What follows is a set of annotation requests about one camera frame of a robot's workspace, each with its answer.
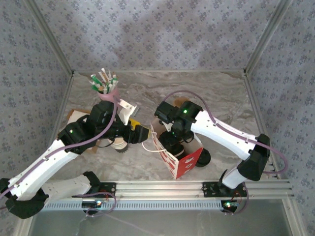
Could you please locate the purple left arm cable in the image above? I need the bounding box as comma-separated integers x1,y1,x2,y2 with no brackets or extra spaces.
0,94,117,218

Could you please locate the pink straw holder cup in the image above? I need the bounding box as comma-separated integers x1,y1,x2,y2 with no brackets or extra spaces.
97,88,121,101

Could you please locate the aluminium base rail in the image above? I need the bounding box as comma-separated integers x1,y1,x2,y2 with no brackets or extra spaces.
44,179,295,200

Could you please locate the right controller board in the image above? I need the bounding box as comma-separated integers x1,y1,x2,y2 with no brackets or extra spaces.
221,200,241,210

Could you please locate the white napkin stack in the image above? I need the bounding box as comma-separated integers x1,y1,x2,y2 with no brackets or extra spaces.
67,110,92,123

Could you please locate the black plastic cup lid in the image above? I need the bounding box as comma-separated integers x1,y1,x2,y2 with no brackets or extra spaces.
169,144,186,157

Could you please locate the brown cardboard tray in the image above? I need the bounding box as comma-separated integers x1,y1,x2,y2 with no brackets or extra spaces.
58,109,100,154

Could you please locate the grey slotted cable duct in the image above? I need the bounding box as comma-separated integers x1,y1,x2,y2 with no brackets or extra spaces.
46,199,237,211

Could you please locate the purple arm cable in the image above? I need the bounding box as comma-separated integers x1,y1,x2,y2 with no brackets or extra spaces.
0,94,117,218
163,90,288,216

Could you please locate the red white paper bag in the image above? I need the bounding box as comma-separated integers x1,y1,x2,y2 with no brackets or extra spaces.
141,118,204,180

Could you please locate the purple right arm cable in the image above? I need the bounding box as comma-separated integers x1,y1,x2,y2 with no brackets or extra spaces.
163,90,288,216

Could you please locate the stack of paper cups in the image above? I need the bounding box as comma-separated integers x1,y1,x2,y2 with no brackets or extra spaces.
110,140,129,153

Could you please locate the left controller board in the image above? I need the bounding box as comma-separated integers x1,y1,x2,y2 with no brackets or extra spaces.
82,200,103,208

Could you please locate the controller board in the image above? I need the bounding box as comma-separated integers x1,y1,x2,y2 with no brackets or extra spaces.
221,200,241,210
82,200,103,208

